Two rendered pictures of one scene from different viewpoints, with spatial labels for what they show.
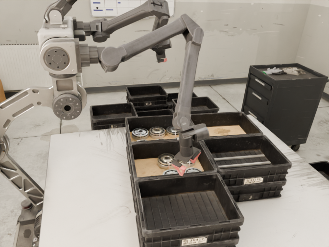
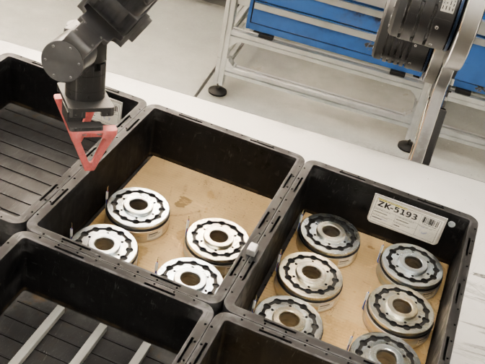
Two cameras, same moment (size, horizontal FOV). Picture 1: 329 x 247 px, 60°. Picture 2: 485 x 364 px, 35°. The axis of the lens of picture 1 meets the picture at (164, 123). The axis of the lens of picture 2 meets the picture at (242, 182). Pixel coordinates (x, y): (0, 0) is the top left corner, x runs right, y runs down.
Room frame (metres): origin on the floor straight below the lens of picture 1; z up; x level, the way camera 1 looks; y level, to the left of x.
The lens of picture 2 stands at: (1.68, -0.83, 1.66)
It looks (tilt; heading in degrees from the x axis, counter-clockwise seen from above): 37 degrees down; 117
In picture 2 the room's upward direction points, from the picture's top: 12 degrees clockwise
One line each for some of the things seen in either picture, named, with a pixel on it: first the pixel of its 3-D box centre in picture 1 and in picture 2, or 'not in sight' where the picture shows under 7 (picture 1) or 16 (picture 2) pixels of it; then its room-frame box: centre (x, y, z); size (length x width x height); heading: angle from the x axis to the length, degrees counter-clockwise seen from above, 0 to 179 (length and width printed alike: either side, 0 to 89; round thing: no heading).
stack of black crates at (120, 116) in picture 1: (114, 132); not in sight; (2.31, 0.47, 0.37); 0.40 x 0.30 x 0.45; 108
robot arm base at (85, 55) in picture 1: (86, 55); not in sight; (1.11, 0.32, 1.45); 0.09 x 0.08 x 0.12; 18
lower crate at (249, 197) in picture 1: (238, 175); not in sight; (1.27, -0.43, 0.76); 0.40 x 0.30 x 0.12; 103
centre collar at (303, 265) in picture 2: not in sight; (311, 273); (1.41, 0.01, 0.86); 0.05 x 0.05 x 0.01
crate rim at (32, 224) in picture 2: (170, 158); (178, 194); (1.18, -0.04, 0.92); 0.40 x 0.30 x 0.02; 103
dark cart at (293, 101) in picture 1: (277, 111); not in sight; (2.80, -1.21, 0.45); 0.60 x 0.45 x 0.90; 108
